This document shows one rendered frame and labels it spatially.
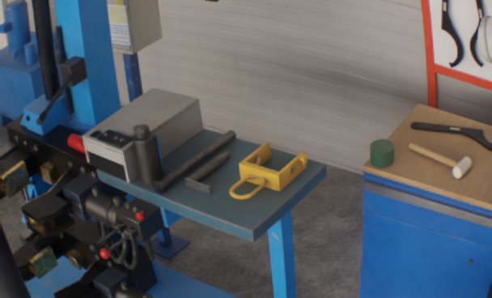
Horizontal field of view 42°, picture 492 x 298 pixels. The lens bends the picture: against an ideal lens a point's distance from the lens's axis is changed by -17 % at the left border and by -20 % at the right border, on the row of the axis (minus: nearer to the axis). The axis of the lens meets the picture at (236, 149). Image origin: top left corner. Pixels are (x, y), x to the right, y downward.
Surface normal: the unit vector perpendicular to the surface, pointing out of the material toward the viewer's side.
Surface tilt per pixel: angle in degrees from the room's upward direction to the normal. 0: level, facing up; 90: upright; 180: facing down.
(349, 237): 0
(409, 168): 0
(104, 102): 90
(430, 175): 0
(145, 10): 90
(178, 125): 90
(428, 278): 90
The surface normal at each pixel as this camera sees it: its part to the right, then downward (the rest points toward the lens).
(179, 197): -0.11, -0.86
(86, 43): 0.79, 0.23
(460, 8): -0.61, 0.46
